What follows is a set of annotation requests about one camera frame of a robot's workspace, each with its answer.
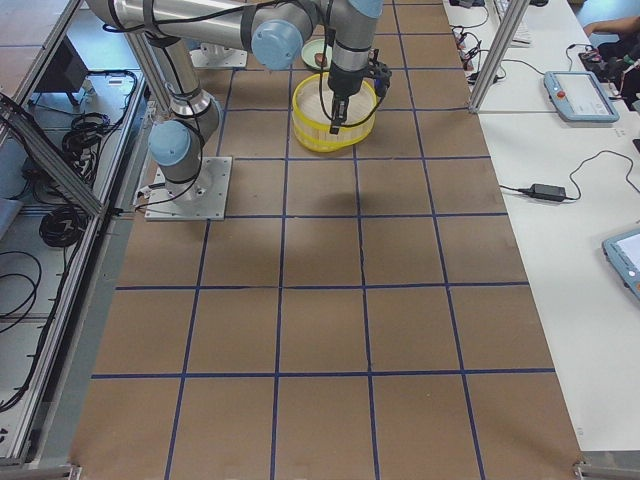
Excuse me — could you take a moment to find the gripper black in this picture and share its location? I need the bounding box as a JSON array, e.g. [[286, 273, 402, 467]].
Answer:
[[328, 70, 362, 135]]

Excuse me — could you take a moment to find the yellow steamer layer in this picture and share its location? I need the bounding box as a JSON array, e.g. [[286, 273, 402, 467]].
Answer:
[[294, 130, 366, 153], [291, 72, 378, 151]]

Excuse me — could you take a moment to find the brown bun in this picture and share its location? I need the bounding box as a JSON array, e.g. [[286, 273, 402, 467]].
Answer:
[[314, 53, 327, 67]]

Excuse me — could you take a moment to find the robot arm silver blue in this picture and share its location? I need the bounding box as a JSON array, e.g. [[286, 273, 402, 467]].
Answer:
[[89, 1, 389, 199]]

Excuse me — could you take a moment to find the green plate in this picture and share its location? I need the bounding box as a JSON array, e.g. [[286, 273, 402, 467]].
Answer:
[[301, 38, 332, 71]]

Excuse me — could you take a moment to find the brown paper table cover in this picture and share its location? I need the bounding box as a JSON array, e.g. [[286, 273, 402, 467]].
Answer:
[[71, 1, 579, 479]]

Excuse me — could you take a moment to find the black power adapter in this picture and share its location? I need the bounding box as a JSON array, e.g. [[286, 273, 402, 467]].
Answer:
[[517, 183, 567, 202]]

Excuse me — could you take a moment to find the far teach pendant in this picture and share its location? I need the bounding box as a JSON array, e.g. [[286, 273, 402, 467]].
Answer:
[[543, 71, 619, 123]]

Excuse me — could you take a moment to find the teach pendant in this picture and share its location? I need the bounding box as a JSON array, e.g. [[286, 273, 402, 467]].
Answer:
[[543, 71, 619, 123], [602, 228, 639, 298]]

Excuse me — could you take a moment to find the near teach pendant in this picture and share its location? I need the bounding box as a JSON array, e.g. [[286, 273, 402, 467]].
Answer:
[[602, 228, 639, 298]]

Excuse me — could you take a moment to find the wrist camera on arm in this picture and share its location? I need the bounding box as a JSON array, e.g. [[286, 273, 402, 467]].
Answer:
[[367, 48, 392, 100]]

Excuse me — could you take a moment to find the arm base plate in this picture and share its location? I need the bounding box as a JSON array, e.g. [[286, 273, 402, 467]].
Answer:
[[144, 157, 233, 221]]

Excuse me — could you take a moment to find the aluminium frame post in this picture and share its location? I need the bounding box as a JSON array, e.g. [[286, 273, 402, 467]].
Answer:
[[468, 0, 529, 114]]

